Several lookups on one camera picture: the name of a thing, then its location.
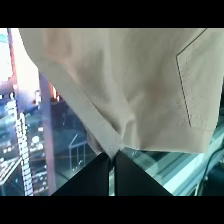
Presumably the beige shirt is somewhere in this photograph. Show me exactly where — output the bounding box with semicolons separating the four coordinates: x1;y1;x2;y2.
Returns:
18;28;224;160

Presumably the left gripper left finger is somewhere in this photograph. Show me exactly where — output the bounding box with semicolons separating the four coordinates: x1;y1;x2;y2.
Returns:
52;152;111;197

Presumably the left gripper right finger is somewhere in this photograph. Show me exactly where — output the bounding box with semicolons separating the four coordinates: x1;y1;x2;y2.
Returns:
114;149;173;197

